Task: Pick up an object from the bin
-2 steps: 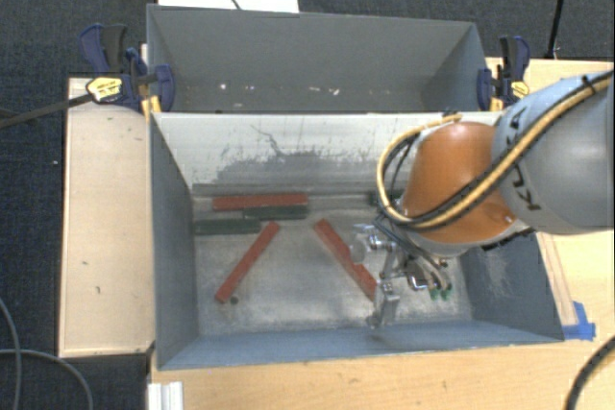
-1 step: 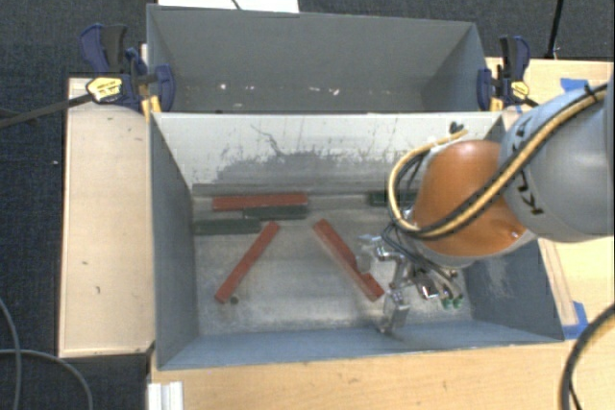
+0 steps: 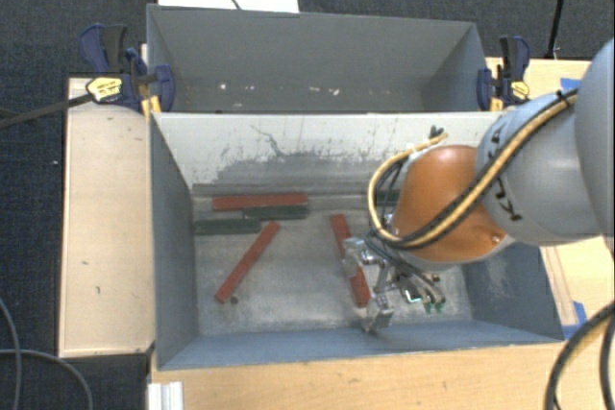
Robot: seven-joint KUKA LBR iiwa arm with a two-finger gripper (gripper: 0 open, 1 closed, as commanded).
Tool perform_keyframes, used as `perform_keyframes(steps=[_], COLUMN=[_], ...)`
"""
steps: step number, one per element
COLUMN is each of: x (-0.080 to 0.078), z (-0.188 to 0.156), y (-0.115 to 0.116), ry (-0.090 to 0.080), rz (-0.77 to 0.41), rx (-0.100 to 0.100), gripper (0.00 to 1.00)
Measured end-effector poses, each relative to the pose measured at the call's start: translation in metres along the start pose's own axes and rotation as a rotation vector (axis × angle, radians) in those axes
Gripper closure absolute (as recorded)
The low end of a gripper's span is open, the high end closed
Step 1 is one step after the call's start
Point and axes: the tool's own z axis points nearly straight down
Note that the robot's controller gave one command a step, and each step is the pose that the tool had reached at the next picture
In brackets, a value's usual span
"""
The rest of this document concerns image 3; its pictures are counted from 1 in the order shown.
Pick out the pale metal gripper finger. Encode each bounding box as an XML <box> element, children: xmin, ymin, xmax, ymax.
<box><xmin>360</xmin><ymin>294</ymin><xmax>395</xmax><ymax>335</ymax></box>
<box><xmin>341</xmin><ymin>237</ymin><xmax>369</xmax><ymax>278</ymax></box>

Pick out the red-brown flat block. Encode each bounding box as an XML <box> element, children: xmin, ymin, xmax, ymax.
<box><xmin>211</xmin><ymin>192</ymin><xmax>309</xmax><ymax>212</ymax></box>
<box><xmin>213</xmin><ymin>221</ymin><xmax>282</xmax><ymax>305</ymax></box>
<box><xmin>329</xmin><ymin>213</ymin><xmax>373</xmax><ymax>308</ymax></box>

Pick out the grey metal bin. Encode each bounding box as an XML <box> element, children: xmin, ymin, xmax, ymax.
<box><xmin>145</xmin><ymin>3</ymin><xmax>566</xmax><ymax>372</ymax></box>

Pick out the dark green flat block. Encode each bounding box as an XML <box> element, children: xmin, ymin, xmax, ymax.
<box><xmin>193</xmin><ymin>218</ymin><xmax>263</xmax><ymax>237</ymax></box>
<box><xmin>241</xmin><ymin>205</ymin><xmax>309</xmax><ymax>222</ymax></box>

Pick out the pale wood board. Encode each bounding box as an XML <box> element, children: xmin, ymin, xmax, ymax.
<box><xmin>57</xmin><ymin>76</ymin><xmax>158</xmax><ymax>359</ymax></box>

